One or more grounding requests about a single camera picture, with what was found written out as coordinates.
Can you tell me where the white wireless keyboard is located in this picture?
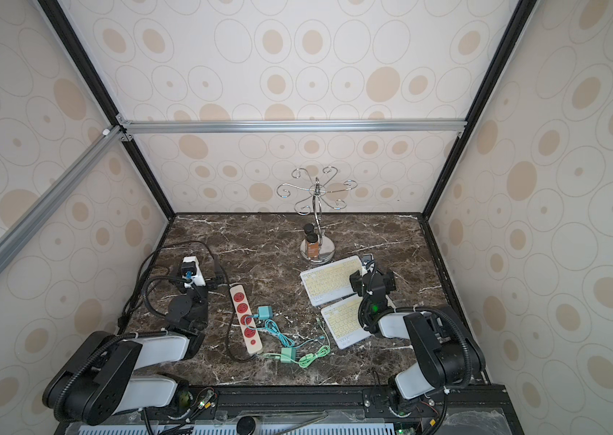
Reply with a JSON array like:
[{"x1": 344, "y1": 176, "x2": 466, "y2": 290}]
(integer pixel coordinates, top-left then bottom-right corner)
[
  {"x1": 321, "y1": 295, "x2": 371, "y2": 350},
  {"x1": 299, "y1": 256, "x2": 363, "y2": 306}
]

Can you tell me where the beige red power strip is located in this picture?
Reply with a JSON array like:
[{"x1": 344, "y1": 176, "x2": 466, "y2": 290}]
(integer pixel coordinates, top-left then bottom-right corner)
[{"x1": 230, "y1": 285, "x2": 263, "y2": 356}]

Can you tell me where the teal charger plug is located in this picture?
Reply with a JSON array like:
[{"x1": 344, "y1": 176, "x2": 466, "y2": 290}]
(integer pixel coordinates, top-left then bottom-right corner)
[{"x1": 255, "y1": 306, "x2": 274, "y2": 321}]

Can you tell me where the teal charging cable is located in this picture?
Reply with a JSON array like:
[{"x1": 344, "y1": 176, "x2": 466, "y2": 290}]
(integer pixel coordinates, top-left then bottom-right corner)
[{"x1": 254, "y1": 317, "x2": 324, "y2": 349}]

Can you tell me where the light green charging cable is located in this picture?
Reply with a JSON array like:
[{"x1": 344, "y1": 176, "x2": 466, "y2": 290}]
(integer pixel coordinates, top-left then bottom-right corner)
[{"x1": 262, "y1": 317, "x2": 334, "y2": 370}]

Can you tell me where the light green charger plug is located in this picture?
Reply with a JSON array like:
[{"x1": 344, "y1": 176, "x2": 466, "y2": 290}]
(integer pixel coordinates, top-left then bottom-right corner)
[{"x1": 279, "y1": 347, "x2": 297, "y2": 364}]

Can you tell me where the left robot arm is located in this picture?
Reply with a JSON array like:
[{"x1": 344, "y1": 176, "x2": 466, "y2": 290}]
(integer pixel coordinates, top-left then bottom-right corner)
[{"x1": 42, "y1": 328, "x2": 205, "y2": 426}]

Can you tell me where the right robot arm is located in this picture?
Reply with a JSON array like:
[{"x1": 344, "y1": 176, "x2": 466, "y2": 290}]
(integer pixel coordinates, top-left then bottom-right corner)
[{"x1": 349, "y1": 261, "x2": 486, "y2": 413}]

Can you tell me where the orange spice bottle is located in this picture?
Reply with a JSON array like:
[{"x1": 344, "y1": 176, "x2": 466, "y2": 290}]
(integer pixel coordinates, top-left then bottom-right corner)
[{"x1": 306, "y1": 233, "x2": 320, "y2": 260}]

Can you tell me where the dark spice bottle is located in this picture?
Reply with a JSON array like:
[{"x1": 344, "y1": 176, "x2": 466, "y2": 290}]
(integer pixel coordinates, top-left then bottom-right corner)
[{"x1": 303, "y1": 223, "x2": 317, "y2": 243}]

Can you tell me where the chrome hook stand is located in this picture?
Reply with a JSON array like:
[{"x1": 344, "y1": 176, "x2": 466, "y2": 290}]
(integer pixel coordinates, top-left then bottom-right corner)
[{"x1": 276, "y1": 166, "x2": 358, "y2": 266}]

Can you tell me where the black power strip cord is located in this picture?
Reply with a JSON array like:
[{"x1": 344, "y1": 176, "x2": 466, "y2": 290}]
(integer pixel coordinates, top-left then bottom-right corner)
[{"x1": 118, "y1": 240, "x2": 256, "y2": 364}]

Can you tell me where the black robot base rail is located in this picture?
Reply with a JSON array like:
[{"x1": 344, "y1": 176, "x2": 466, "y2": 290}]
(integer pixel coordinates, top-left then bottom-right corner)
[{"x1": 56, "y1": 385, "x2": 522, "y2": 434}]

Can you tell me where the aluminium back rail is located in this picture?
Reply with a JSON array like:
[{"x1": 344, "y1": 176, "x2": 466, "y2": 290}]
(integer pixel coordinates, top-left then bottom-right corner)
[{"x1": 122, "y1": 118, "x2": 467, "y2": 134}]

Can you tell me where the aluminium rail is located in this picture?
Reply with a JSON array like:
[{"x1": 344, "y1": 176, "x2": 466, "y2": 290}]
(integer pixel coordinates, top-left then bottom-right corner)
[
  {"x1": 0, "y1": 126, "x2": 123, "y2": 275},
  {"x1": 122, "y1": 118, "x2": 467, "y2": 134}
]

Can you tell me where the aluminium left rail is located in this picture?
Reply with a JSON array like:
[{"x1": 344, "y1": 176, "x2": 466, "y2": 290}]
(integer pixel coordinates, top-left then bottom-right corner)
[{"x1": 0, "y1": 126, "x2": 123, "y2": 275}]

